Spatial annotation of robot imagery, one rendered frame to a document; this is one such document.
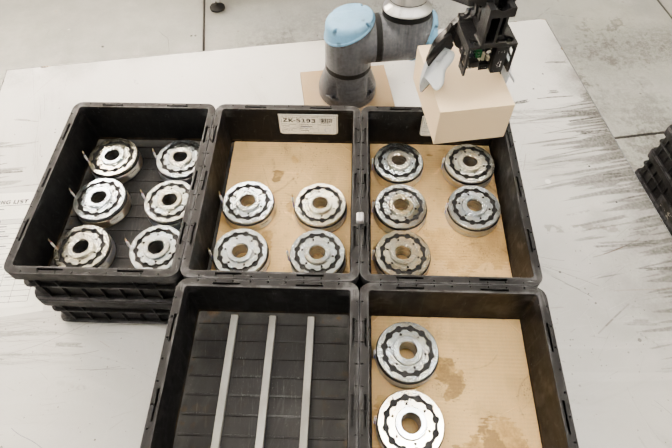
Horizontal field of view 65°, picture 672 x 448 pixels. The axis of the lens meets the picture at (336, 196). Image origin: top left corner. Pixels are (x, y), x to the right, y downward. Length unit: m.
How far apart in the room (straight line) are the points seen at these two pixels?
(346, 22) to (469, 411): 0.85
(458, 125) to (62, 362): 0.87
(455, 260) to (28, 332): 0.86
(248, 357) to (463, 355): 0.36
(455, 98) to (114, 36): 2.36
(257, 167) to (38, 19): 2.32
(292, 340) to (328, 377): 0.09
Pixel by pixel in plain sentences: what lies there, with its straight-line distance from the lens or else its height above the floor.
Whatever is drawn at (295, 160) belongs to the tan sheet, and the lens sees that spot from 1.14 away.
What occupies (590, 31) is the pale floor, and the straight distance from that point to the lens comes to 3.07.
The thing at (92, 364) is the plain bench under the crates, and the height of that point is 0.70.
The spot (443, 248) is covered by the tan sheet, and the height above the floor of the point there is 0.83.
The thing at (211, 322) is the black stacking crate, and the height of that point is 0.83.
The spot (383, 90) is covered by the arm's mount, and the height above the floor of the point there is 0.73.
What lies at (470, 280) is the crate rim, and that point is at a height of 0.93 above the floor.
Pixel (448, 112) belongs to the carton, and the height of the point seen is 1.12.
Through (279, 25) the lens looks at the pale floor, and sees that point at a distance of 2.87.
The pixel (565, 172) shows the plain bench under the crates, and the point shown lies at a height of 0.70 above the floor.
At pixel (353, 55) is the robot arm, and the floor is 0.89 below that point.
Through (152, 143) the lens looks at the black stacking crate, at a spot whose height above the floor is 0.83.
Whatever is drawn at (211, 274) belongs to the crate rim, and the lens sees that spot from 0.90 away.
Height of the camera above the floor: 1.72
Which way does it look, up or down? 55 degrees down
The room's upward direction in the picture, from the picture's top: 1 degrees counter-clockwise
